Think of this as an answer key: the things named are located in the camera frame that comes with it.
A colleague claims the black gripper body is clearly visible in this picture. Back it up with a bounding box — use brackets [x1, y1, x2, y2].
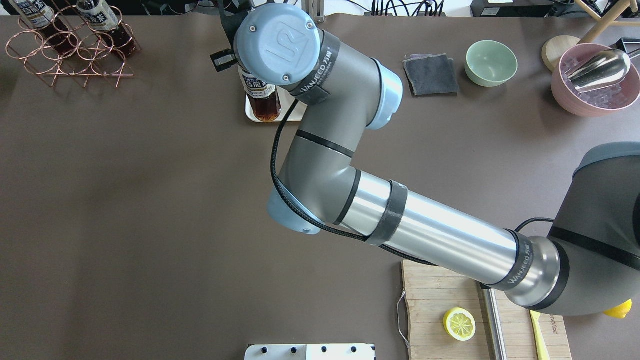
[210, 0, 250, 72]

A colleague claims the tea bottle white cap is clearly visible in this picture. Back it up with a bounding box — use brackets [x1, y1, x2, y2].
[238, 66, 282, 123]

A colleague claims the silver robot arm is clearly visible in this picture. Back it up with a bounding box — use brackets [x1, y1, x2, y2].
[221, 2, 639, 316]

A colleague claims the cream serving tray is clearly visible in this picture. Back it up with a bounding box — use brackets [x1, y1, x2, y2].
[244, 92, 307, 123]

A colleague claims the grey folded cloth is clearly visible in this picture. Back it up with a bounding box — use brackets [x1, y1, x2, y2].
[403, 54, 460, 97]

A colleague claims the mint green bowl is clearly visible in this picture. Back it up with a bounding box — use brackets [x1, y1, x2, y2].
[464, 39, 519, 88]

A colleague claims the wooden cup tree stand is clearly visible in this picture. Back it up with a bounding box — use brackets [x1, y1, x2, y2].
[541, 0, 639, 72]

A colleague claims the wooden cutting board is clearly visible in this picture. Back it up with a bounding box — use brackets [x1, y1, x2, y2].
[401, 258, 573, 360]

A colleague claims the pink ice bowl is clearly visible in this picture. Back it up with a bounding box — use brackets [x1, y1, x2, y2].
[551, 43, 640, 117]

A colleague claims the half lemon slice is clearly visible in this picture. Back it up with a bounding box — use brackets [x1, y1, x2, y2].
[442, 307, 477, 342]

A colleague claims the steel muddler black tip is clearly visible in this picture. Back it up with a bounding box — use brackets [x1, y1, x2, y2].
[479, 283, 508, 360]

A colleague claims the yellow plastic knife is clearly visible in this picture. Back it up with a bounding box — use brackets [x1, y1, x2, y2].
[529, 310, 551, 360]

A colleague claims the yellow lemon near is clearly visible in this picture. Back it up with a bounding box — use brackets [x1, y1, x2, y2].
[602, 299, 633, 319]

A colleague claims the aluminium frame post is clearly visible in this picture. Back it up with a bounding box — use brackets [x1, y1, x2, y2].
[301, 0, 326, 24]

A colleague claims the copper wire bottle rack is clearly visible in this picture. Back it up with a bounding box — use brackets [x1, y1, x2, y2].
[4, 0, 142, 88]

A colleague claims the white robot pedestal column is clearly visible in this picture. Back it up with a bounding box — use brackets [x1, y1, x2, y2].
[244, 342, 377, 360]

